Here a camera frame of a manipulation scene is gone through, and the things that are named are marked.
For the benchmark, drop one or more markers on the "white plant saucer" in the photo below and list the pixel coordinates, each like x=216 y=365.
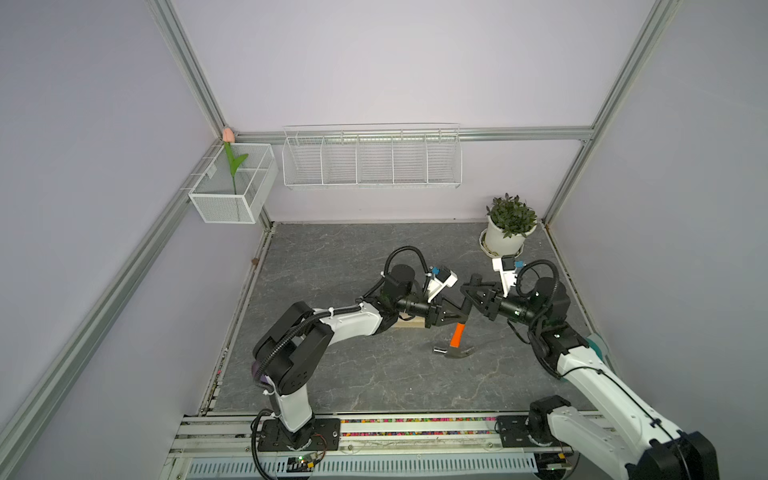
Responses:
x=496 y=254

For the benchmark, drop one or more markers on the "purple pink cloth item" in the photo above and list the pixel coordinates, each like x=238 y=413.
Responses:
x=260 y=377

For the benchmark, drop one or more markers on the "green work glove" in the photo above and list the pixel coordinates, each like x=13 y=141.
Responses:
x=597 y=344

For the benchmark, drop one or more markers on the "white rail with coloured strip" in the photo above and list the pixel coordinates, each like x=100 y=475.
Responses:
x=455 y=445

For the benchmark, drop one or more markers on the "green potted plant white pot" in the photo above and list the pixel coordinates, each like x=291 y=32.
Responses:
x=510 y=222

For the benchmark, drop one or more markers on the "wooden block with nail holes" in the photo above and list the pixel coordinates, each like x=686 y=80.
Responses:
x=415 y=323

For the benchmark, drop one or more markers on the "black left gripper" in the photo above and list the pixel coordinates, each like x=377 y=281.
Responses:
x=455 y=315

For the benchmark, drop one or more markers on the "white mesh basket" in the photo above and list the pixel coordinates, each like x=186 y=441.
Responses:
x=212 y=193

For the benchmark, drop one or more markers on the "artificial pink tulip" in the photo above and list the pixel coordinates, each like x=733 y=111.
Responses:
x=234 y=161

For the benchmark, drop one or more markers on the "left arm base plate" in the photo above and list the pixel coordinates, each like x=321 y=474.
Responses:
x=320 y=434

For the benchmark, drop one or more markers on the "orange handled claw hammer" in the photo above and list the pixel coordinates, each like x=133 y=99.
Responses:
x=454 y=348

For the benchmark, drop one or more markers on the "aluminium frame profiles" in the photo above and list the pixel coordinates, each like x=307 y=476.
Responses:
x=376 y=110

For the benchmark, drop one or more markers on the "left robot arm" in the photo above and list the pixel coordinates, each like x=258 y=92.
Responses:
x=286 y=356

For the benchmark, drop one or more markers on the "white wire wall shelf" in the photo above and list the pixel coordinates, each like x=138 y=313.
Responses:
x=420 y=155

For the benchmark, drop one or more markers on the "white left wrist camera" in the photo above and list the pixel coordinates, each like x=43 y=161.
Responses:
x=439 y=279

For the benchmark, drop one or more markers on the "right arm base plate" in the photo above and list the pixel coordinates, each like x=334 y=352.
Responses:
x=514 y=431

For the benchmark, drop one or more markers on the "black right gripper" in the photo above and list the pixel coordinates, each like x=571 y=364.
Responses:
x=491 y=302

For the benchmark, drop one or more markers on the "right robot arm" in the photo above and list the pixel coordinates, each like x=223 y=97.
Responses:
x=641 y=443

